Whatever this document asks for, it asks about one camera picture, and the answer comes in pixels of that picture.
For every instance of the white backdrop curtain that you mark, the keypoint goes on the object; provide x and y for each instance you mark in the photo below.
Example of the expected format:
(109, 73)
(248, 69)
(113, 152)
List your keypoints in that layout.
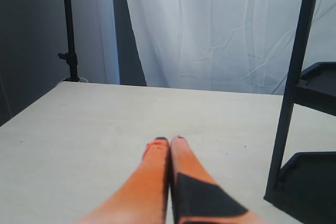
(218, 45)

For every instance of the black metal shelf rack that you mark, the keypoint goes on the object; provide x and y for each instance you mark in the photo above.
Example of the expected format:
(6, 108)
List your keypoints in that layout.
(304, 186)

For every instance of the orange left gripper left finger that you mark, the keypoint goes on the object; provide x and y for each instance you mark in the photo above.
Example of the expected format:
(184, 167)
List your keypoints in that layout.
(143, 197)

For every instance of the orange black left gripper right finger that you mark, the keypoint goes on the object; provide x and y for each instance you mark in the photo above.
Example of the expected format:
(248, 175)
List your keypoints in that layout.
(196, 196)

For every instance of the black light stand pole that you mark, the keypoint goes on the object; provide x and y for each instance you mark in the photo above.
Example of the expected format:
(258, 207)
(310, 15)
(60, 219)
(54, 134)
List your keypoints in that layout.
(70, 57)

